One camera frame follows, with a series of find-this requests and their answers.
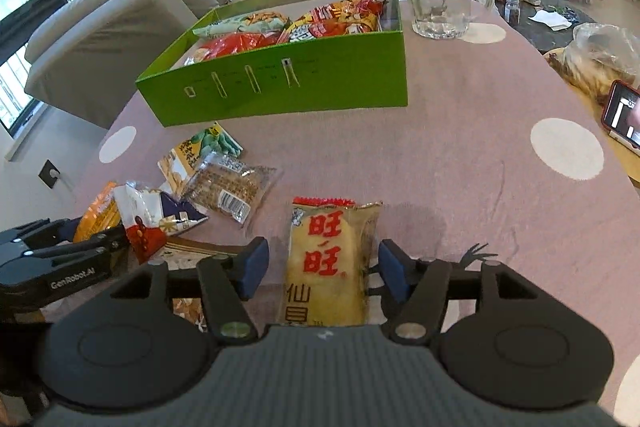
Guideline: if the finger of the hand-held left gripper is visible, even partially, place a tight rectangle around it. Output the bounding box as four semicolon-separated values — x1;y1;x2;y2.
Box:
0;217;87;254
19;228;131;269

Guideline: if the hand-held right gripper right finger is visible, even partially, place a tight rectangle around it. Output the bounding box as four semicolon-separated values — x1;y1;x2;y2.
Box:
378;239;551;344

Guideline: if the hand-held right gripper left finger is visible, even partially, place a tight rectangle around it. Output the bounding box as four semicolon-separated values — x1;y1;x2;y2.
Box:
100;236;271;344

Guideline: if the white and red triangular packet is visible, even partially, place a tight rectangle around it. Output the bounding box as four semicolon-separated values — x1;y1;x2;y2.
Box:
112;179;208;264

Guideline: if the yellow rice cracker packet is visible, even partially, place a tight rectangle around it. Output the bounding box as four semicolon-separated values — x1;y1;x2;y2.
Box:
276;196;383;327

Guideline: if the green cardboard box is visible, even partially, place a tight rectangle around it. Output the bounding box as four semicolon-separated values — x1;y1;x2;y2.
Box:
135;0;408;128

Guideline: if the mint green snack bag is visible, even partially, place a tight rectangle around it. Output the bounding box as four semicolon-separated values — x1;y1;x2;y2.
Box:
192;9;291;38

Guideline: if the yellow and red snack bag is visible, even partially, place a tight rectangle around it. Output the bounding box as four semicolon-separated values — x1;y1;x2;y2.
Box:
280;0;383;42

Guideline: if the orange bread packet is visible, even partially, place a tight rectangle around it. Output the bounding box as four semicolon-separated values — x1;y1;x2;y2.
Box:
72;181;122;244

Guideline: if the clear brown cracker packet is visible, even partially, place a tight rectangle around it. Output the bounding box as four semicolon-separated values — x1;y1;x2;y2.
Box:
180;150;282;228

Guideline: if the green pea snack packet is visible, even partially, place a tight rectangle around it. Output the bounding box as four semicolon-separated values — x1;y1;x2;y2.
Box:
157;122;245;198

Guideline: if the pink dotted tablecloth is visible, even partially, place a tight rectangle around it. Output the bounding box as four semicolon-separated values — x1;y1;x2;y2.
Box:
65;0;640;427

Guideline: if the grey sofa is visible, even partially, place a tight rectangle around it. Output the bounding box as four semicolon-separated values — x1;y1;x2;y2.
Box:
24;0;238;130

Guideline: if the red snack packet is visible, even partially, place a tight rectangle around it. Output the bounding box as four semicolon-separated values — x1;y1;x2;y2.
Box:
200;32;283;60

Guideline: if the red cased phone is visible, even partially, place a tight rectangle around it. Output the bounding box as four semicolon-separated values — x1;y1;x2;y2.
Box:
600;79;640;146

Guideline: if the white paper sheet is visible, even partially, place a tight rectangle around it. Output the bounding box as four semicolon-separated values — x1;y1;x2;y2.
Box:
527;9;573;30

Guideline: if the clear plastic bag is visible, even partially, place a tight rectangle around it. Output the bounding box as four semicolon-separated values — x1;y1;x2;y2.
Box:
562;23;640;100

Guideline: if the dark round table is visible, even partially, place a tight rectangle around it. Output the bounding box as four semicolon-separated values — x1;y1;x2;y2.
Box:
500;0;640;52

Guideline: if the black wall socket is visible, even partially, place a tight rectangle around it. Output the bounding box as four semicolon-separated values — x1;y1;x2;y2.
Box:
39;159;63;188

